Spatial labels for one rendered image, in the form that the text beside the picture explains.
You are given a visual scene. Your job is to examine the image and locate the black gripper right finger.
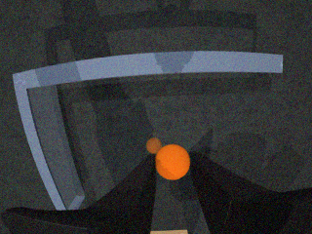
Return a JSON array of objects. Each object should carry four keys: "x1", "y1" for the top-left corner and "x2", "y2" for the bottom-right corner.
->
[{"x1": 188, "y1": 151, "x2": 312, "y2": 234}]

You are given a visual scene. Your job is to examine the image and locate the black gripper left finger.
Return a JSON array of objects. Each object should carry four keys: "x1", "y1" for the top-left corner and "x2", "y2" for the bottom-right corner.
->
[{"x1": 1, "y1": 153, "x2": 156, "y2": 234}]

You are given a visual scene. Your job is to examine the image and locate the light blue l-shaped low wall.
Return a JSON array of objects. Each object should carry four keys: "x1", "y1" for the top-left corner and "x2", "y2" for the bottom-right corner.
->
[{"x1": 13, "y1": 51, "x2": 284, "y2": 211}]

